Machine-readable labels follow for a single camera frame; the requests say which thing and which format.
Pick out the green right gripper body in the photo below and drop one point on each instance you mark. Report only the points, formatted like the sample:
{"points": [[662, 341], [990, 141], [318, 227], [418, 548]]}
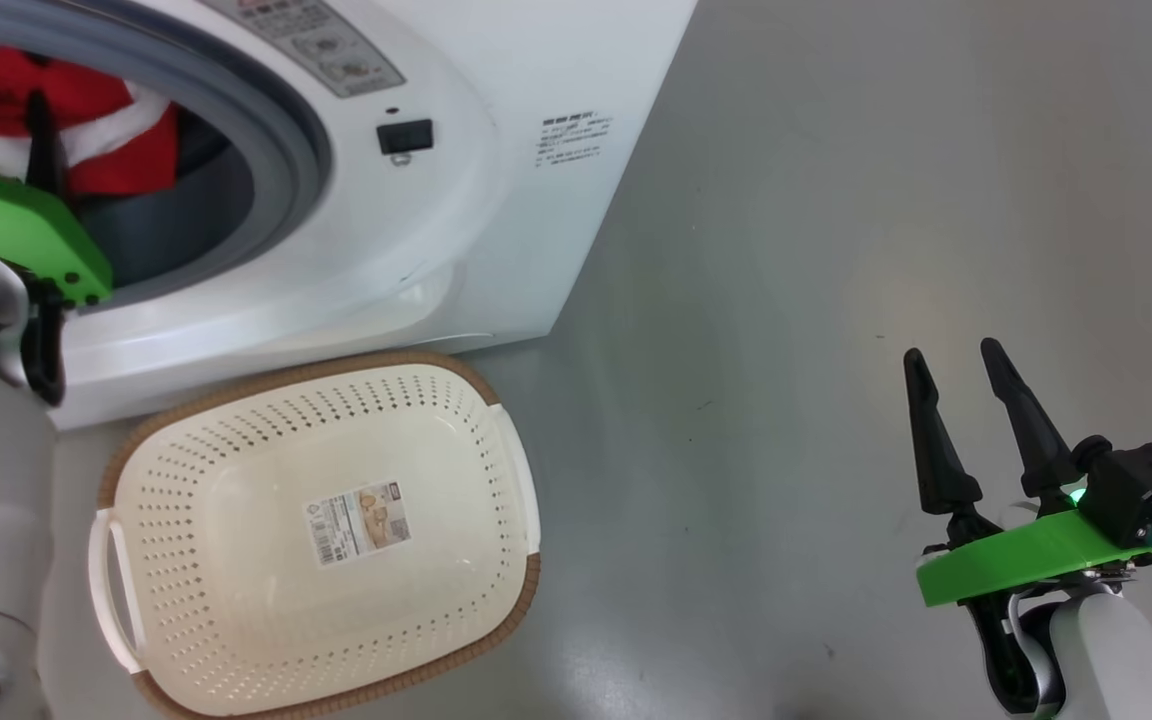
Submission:
{"points": [[1026, 560]]}

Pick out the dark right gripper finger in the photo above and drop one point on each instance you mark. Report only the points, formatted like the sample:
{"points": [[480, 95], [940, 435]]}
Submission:
{"points": [[1036, 440], [941, 460]]}

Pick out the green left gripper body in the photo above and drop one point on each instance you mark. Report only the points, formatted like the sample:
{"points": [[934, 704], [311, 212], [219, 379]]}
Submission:
{"points": [[16, 225]]}

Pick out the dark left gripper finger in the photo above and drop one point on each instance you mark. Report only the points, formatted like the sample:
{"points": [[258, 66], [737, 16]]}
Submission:
{"points": [[43, 150]]}

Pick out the red and white garment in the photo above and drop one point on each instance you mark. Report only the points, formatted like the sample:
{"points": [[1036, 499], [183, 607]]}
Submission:
{"points": [[86, 100]]}

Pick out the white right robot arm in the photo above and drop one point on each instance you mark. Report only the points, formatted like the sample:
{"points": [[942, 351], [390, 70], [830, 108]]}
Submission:
{"points": [[1116, 660]]}

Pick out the cream basket with brown rim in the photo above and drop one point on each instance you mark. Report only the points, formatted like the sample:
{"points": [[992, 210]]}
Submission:
{"points": [[236, 600]]}

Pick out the white printed product label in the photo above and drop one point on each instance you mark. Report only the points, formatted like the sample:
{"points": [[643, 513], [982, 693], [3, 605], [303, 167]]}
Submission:
{"points": [[356, 525]]}

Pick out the white washing machine body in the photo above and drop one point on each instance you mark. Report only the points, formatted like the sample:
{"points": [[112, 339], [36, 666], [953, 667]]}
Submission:
{"points": [[536, 250]]}

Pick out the grey warning sticker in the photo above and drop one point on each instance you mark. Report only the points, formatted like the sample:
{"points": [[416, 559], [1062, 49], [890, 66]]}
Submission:
{"points": [[316, 45]]}

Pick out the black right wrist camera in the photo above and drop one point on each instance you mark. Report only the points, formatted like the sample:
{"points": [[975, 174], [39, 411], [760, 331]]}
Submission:
{"points": [[1136, 490]]}

